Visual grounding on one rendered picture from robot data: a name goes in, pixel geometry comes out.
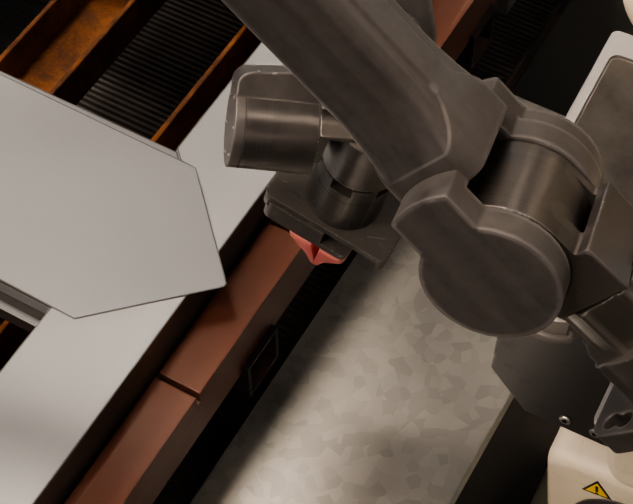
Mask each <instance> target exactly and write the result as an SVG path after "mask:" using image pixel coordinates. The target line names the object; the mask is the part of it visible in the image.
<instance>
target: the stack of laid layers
mask: <svg viewBox="0 0 633 504"><path fill-rule="evenodd" d="M0 74H2V75H4V76H6V77H8V78H10V79H12V80H15V81H17V82H19V83H21V84H23V85H25V86H27V87H29V88H31V89H33V90H35V91H37V92H39V93H42V94H44V95H46V96H48V97H50V98H52V99H54V100H56V101H58V102H60V103H62V104H64V105H66V106H69V107H71V108H73V109H75V110H77V111H79V112H81V113H83V114H85V115H87V116H89V117H91V118H93V119H96V120H98V121H100V122H102V123H104V124H106V125H108V126H110V127H112V128H114V129H116V130H118V131H121V132H123V133H125V134H127V135H129V136H131V137H133V138H135V139H137V140H140V141H142V142H144V143H146V144H148V145H150V146H152V147H154V148H156V149H158V150H161V151H163V152H165V153H167V154H169V155H171V156H173V157H175V158H177V159H180V157H179V153H178V150H177V151H174V150H172V149H169V148H167V147H165V146H163V145H161V144H159V143H156V142H154V141H152V140H150V139H148V138H146V137H143V136H141V135H139V134H137V133H135V132H133V131H130V130H128V129H126V128H124V127H122V126H119V125H117V124H115V123H113V122H111V121H109V120H106V119H104V118H102V117H100V116H98V115H96V114H93V113H91V112H89V111H87V110H85V109H83V108H80V107H78V106H76V105H74V104H72V103H70V102H67V101H65V100H63V99H61V98H59V97H56V96H54V95H52V94H50V93H48V92H46V91H43V90H41V89H39V88H37V87H35V86H33V85H30V84H28V83H26V82H24V81H22V80H20V79H17V78H15V77H13V76H11V75H9V74H7V73H4V72H2V71H0ZM273 179H274V178H273ZM273 179H272V180H273ZM272 180H271V182H272ZM271 182H270V183H271ZM270 183H269V185H270ZM269 185H268V186H269ZM268 186H267V187H266V189H265V190H264V191H263V193H262V194H261V195H260V197H259V198H258V200H257V201H256V202H255V204H254V205H253V206H252V208H251V209H250V210H249V212H248V213H247V214H246V216H245V217H244V219H243V220H242V221H241V223H240V224H239V225H238V227H237V228H236V229H235V231H234V232H233V234H232V235H231V236H230V238H229V239H228V240H227V242H226V243H225V244H224V246H223V247H222V249H221V250H220V251H219V255H220V259H221V263H222V267H223V271H224V274H225V278H227V277H228V276H229V274H230V273H231V272H232V270H233V269H234V267H235V266H236V265H237V263H238V262H239V260H240V259H241V258H242V256H243V255H244V254H245V252H246V251H247V249H248V248H249V247H250V245H251V244H252V242H253V241H254V240H255V238H256V237H257V236H258V234H259V233H260V231H261V230H262V229H263V227H264V226H265V224H266V223H267V222H268V221H269V219H270V218H268V217H267V216H266V215H265V214H264V207H265V202H264V196H265V193H266V190H267V188H268ZM218 290H219V289H215V290H210V291H205V292H201V293H196V294H191V295H187V296H186V298H185V299H184V300H183V302H182V303H181V304H180V306H179V307H178V308H177V310H176V311H175V313H174V314H173V315H172V317H171V318H170V319H169V321H168V322H167V323H166V325H165V326H164V328H163V329H162V330H161V332H160V333H159V334H158V336H157V337H156V338H155V340H154V341H153V343H152V344H151V345H150V347H149V348H148V349H147V351H146V352H145V353H144V355H143V356H142V357H141V359H140V360H139V362H138V363H137V364H136V366H135V367H134V368H133V370H132V371H131V372H130V374H129V375H128V377H127V378H126V379H125V381H124V382H123V383H122V385H121V386H120V387H119V389H118V390H117V392H116V393H115V394H114V396H113V397H112V398H111V400H110V401H109V402H108V404H107V405H106V406H105V408H104V409H103V411H102V412H101V413H100V415H99V416H98V417H97V419H96V420H95V421H94V423H93V424H92V426H91V427H90V428H89V430H88V431H87V432H86V434H85V435H84V436H83V438H82V439H81V441H80V442H79V443H78V445H77V446H76V447H75V449H74V450H73V451H72V453H71V454H70V456H69V457H68V458H67V460H66V461H65V462H64V464H63V465H62V466H61V468H60V469H59V470H58V472H57V473H56V475H55V476H54V477H53V479H52V480H51V481H50V483H49V484H48V485H47V487H46V488H45V490H44V491H43V492H42V494H41V495H40V496H39V498H38V499H37V500H36V502H35V503H34V504H64V503H65V501H66V500H67V499H68V497H69V496H70V495H71V493H72V492H73V490H74V489H75V488H76V486H77V485H78V483H79V482H80V481H81V479H82V478H83V477H84V475H85V474H86V472H87V471H88V470H89V468H90V467H91V465H92V464H93V463H94V461H95V460H96V459H97V457H98V456H99V454H100V453H101V452H102V450H103V449H104V447H105V446H106V445H107V443H108V442H109V441H110V439H111V438H112V436H113V435H114V434H115V432H116V431H117V429H118V428H119V427H120V425H121V424H122V423H123V421H124V420H125V418H126V417H127V416H128V414H129V413H130V411H131V410H132V409H133V407H134V406H135V405H136V403H137V402H138V400H139V399H140V398H141V396H142V395H143V393H144V392H145V391H146V389H147V388H148V386H149V385H150V384H151V382H152V381H153V380H154V378H155V377H156V376H157V374H158V373H159V371H160V370H161V368H162V367H163V366H164V364H165V363H166V362H167V360H168V359H169V357H170V356H171V355H172V353H173V352H174V350H175V349H176V348H177V346H178V345H179V344H180V342H181V341H182V339H183V338H184V337H185V335H186V334H187V332H188V331H189V330H190V328H191V327H192V326H193V324H194V323H195V321H196V320H197V319H198V317H199V316H200V314H201V313H202V312H203V310H204V309H205V308H206V306H207V305H208V303H209V302H210V301H211V299H212V298H213V296H214V295H215V294H216V292H217V291H218ZM50 308H51V307H50V306H48V305H46V304H44V303H42V302H40V301H38V300H36V299H35V298H33V297H31V296H29V295H27V294H25V293H23V292H21V291H19V290H18V289H16V288H14V287H12V286H10V285H8V284H6V283H4V282H2V281H0V317H1V318H3V319H5V320H7V321H9V322H11V323H13V324H14V325H16V326H18V327H20V328H22V329H24V330H26V331H28V332H30V333H31V332H32V330H33V329H34V328H35V327H36V325H37V324H38V323H39V322H40V320H41V319H42V318H43V317H44V315H45V314H46V313H47V312H48V310H49V309H50Z"/></svg>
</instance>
